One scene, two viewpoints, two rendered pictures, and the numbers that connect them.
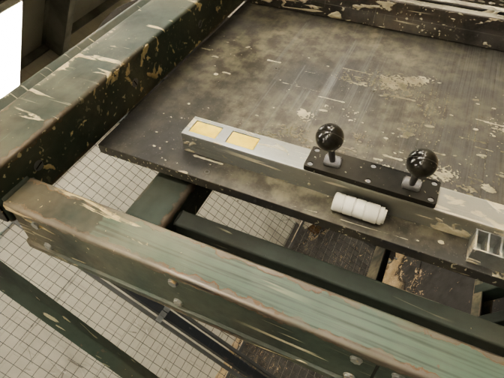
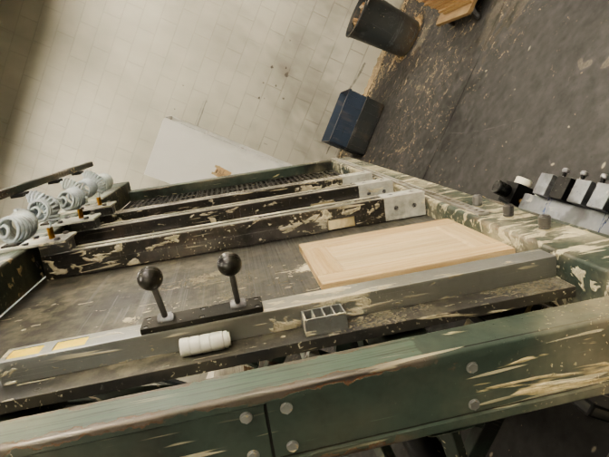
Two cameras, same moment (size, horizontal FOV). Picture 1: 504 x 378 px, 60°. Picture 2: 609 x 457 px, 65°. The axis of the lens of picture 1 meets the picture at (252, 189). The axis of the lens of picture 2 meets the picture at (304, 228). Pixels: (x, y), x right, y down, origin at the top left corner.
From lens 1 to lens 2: 32 cm
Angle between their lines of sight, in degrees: 43
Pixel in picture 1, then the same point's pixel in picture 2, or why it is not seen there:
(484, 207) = (298, 297)
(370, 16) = (165, 252)
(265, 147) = (97, 337)
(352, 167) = (185, 315)
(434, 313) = not seen: hidden behind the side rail
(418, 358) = (291, 377)
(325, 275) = not seen: hidden behind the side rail
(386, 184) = (218, 312)
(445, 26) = (226, 238)
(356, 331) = (233, 388)
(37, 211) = not seen: outside the picture
